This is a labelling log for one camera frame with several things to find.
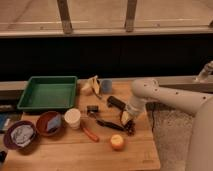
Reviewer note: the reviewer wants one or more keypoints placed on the orange apple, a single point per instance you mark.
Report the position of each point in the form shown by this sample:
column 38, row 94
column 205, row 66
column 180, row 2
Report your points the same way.
column 117, row 142

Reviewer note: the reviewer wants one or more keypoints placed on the white paper cup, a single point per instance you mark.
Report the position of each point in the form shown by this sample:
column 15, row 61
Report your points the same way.
column 72, row 118

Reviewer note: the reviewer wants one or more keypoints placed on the wooden cutting board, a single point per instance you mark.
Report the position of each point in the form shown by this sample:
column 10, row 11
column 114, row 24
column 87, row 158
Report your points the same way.
column 72, row 150

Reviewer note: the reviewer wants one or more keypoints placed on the dark eggplant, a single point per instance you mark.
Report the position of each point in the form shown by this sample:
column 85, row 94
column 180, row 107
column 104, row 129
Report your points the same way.
column 109, row 124

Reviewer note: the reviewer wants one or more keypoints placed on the orange carrot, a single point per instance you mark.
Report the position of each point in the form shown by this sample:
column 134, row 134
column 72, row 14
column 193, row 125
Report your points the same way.
column 91, row 135

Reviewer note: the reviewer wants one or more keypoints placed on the left metal frame post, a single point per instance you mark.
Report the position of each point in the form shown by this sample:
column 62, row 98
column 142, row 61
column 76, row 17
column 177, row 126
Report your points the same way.
column 64, row 16

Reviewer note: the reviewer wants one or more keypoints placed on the dark red grape bunch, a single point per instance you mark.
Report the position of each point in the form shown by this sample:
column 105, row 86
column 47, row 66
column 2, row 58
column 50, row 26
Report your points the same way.
column 129, row 128

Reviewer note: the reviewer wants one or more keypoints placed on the peeled banana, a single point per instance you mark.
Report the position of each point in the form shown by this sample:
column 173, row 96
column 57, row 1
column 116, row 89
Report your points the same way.
column 91, row 86

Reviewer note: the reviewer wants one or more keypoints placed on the metal frame post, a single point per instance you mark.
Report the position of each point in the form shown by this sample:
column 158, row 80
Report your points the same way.
column 130, row 15
column 64, row 16

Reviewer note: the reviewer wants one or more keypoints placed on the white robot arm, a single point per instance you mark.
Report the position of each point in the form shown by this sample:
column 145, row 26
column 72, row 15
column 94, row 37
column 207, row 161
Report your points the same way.
column 196, row 105

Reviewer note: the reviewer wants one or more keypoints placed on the blue object at left edge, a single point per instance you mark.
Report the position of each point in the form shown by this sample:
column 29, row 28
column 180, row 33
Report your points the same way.
column 4, row 120

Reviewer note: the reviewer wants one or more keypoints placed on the right metal frame post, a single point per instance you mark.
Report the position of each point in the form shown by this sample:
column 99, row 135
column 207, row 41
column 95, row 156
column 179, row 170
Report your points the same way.
column 130, row 15

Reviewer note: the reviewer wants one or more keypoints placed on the small black binder clip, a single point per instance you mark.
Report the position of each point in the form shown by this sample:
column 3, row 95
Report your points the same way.
column 92, row 109

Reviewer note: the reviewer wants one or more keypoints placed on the crumpled white cloth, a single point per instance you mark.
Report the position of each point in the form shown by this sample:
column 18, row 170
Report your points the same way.
column 22, row 135

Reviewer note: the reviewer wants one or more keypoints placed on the black rectangular block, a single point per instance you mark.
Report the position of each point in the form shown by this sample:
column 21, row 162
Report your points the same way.
column 113, row 101

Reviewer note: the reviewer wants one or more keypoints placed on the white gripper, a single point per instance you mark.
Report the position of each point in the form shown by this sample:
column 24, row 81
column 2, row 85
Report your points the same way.
column 134, row 107

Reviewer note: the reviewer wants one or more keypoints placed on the green plastic tray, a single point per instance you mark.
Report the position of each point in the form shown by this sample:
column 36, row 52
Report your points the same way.
column 48, row 93

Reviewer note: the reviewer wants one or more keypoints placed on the red bowl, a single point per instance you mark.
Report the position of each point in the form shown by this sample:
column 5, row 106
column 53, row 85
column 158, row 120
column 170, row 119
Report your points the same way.
column 41, row 123

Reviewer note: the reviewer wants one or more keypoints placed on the purple bowl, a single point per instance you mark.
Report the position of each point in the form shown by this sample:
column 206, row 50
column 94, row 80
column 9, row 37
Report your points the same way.
column 7, row 137

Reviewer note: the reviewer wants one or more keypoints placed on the blue sponge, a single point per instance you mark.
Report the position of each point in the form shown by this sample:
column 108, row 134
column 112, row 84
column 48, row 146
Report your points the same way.
column 55, row 122

